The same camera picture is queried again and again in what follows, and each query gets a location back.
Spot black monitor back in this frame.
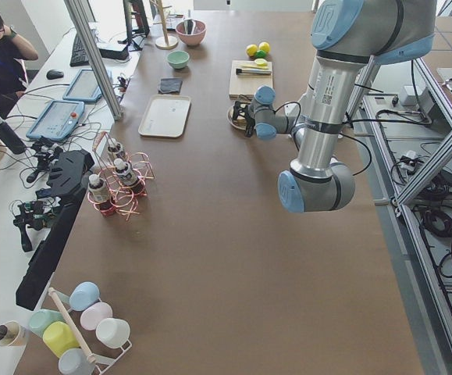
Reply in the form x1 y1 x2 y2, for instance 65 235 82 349
16 149 94 311

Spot yellow cup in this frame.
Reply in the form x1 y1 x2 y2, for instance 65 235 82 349
42 321 80 358

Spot steel ice scoop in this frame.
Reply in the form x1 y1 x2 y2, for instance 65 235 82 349
183 18 197 35

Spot tea bottle back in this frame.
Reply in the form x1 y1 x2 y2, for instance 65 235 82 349
107 140 126 162

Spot aluminium frame post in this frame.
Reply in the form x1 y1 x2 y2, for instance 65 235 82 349
64 0 123 120

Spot black thermos bottle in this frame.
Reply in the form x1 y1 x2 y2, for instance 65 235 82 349
0 117 27 155

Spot grey folded cloth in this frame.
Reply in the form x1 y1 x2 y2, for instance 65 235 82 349
158 77 183 94

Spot black computer mouse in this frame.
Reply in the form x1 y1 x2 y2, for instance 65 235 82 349
46 70 64 80

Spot pink cup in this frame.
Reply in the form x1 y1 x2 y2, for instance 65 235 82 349
80 302 112 330

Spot yellow lemon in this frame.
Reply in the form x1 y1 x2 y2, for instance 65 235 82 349
246 44 258 57
258 41 271 54

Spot black camera device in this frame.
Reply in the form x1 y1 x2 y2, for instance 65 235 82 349
9 198 62 252

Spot black keyboard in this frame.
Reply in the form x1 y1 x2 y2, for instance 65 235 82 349
69 34 89 67

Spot green cup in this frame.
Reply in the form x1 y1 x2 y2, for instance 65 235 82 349
28 309 65 338

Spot tea bottle middle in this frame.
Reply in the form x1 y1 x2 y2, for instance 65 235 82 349
114 159 143 196

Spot white round plate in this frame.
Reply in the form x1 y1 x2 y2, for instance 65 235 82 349
227 103 247 131

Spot blue cup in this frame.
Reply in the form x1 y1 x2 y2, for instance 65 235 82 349
69 281 100 312

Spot cream rabbit tray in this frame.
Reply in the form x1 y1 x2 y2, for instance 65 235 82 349
138 95 191 138

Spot wooden mug tree stand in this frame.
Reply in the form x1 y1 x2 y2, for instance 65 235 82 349
150 0 179 50

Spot tea bottle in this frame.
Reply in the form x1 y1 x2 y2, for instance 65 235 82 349
107 140 126 162
88 173 116 216
114 159 143 196

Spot grey cup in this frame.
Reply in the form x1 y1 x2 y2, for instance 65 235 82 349
58 348 95 375

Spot tea bottle front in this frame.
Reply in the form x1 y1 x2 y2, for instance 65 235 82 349
88 173 116 216

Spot blue teach pendant far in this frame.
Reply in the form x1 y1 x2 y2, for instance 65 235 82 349
62 69 102 104

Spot green ceramic bowl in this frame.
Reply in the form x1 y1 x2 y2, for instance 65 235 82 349
166 51 190 70

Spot lemon slice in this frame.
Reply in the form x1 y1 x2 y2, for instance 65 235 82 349
254 59 268 68

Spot blue teach pendant near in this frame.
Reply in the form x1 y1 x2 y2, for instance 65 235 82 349
26 100 85 141

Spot yellow plastic knife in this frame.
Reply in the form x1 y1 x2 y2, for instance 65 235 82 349
239 64 268 70

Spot bread slice with fried egg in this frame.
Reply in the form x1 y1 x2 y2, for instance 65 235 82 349
232 116 247 127

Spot copper wire bottle rack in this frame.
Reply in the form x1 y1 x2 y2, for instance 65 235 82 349
87 130 155 220

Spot paper coffee cup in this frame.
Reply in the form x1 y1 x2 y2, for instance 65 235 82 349
0 321 29 347

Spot green lime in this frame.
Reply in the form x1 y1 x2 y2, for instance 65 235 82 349
255 50 267 59

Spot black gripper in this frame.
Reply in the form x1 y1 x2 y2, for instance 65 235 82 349
230 101 254 137

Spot wooden cutting board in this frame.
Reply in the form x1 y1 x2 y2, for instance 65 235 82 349
229 60 274 98

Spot plain bread slice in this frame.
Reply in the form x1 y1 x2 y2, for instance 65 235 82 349
231 107 245 119

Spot pink bowl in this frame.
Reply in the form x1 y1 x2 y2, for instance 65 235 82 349
176 20 206 47

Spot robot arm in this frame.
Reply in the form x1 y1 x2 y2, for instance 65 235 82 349
244 0 436 213

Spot white cup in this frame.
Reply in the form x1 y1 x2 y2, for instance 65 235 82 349
95 318 130 348

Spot blue teach pendant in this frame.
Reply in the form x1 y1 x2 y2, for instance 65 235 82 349
62 69 102 104
26 100 85 141

